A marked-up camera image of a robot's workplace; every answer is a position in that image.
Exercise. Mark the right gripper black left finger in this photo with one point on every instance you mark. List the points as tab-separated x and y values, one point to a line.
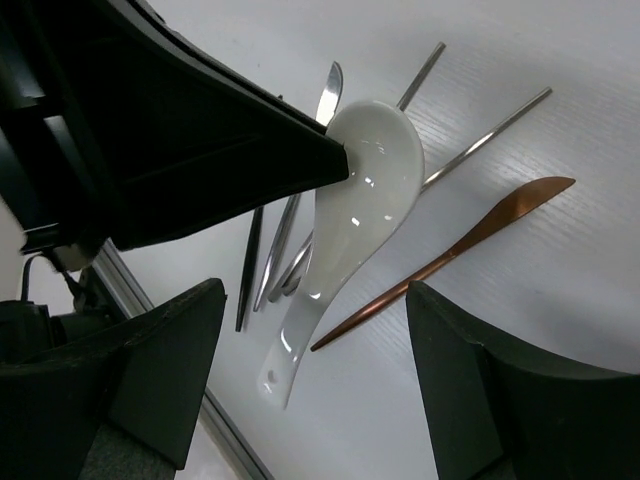
54	421

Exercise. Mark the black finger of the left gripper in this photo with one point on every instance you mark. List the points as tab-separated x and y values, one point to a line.
115	127

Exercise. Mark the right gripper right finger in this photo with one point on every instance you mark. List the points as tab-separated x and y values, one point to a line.
498	407

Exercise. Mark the white ceramic spoon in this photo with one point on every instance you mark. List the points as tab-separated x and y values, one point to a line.
353	219

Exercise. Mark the silver chopstick right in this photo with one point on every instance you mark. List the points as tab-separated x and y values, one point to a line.
473	148

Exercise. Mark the silver chopstick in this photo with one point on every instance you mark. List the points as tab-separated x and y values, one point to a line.
473	148
420	75

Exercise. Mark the silver chopstick left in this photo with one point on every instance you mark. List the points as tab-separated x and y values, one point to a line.
420	75

